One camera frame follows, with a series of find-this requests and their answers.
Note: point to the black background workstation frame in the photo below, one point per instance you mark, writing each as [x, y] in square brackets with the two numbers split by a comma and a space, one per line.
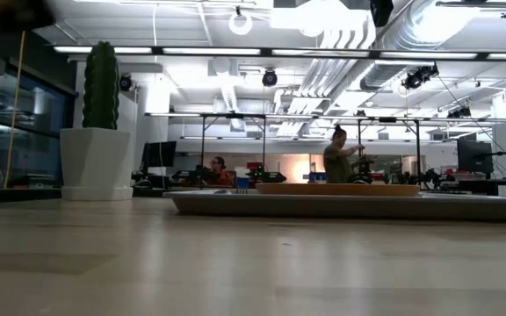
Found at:
[417, 149]

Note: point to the dark glass cabinet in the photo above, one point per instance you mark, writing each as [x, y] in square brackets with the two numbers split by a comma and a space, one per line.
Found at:
[29, 123]

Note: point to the black background robot equipment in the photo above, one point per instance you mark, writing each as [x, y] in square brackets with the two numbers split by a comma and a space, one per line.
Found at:
[270, 176]

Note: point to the orange plate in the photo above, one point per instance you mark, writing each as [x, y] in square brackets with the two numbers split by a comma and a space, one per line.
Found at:
[336, 189]

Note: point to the grey plastic tray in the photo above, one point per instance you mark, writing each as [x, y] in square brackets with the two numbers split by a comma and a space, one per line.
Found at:
[345, 207]

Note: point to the person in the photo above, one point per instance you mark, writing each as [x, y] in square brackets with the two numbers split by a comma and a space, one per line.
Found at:
[223, 175]
[336, 164]

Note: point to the silver ventilation duct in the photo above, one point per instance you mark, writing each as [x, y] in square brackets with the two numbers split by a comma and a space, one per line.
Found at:
[393, 57]

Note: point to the green cactus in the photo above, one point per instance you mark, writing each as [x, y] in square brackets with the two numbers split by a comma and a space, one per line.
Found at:
[101, 85]

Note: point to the black spotlight cluster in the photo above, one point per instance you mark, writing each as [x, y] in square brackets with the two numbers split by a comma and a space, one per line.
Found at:
[417, 78]

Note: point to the blue box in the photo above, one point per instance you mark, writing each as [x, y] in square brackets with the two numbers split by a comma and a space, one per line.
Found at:
[317, 177]
[242, 182]

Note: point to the overhead light bar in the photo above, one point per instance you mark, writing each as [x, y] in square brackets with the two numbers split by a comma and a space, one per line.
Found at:
[323, 54]

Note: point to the black computer monitor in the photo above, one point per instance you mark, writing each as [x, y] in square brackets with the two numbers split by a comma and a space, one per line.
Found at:
[474, 155]
[159, 153]

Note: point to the white plant pot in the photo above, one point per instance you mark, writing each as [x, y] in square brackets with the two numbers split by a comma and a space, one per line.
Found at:
[96, 162]

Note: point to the black ceiling spotlight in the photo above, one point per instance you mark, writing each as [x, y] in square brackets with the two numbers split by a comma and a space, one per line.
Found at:
[125, 82]
[269, 78]

